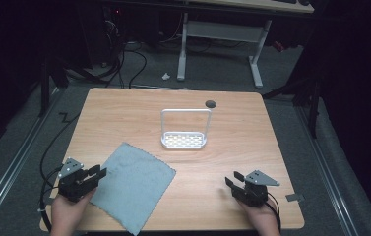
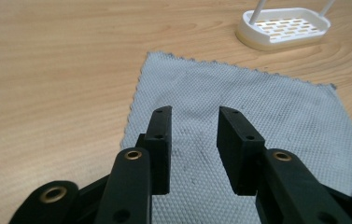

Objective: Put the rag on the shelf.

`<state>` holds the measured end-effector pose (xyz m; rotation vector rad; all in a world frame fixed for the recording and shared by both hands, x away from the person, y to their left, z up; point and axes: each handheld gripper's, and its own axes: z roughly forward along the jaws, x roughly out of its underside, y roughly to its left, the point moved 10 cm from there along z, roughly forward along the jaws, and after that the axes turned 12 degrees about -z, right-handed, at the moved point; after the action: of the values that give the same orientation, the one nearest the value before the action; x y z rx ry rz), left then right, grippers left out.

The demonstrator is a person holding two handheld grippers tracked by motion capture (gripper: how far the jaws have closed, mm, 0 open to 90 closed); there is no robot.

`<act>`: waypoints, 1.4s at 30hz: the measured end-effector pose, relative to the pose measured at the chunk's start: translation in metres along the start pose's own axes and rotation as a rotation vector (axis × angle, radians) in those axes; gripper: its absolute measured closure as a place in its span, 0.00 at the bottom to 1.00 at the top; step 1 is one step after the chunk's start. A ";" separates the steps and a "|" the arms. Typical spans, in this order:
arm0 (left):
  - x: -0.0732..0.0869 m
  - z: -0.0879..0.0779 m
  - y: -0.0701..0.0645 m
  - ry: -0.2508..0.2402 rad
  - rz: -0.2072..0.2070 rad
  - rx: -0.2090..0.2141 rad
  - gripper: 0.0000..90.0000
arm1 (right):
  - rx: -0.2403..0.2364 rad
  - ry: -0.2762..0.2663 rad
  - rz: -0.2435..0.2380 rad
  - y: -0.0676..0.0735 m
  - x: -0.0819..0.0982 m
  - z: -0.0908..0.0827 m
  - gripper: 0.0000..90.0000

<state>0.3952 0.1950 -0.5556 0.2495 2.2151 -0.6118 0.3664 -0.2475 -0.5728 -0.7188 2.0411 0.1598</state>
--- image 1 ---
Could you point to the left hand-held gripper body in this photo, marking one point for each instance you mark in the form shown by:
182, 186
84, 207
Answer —
74, 185

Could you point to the metal floor rail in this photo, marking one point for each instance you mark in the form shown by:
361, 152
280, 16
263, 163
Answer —
12, 167
329, 177

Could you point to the grey cloth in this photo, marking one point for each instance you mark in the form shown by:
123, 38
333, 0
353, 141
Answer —
134, 187

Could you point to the small red object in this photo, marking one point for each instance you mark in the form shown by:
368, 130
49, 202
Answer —
278, 46

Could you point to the grey tape piece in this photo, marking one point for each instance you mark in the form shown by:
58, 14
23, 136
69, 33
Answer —
295, 197

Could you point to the black metal stand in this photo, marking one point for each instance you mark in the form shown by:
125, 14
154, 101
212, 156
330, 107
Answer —
45, 85
311, 98

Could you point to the person's right hand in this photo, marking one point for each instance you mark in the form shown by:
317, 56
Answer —
261, 219

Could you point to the person's left hand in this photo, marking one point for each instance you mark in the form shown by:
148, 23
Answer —
66, 213

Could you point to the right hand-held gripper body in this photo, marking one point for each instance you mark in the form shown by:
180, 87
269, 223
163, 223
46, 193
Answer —
255, 191

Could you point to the white-framed wooden desk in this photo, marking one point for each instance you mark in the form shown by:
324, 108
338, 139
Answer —
225, 31

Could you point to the white crumpled paper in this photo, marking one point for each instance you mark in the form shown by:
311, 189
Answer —
166, 76

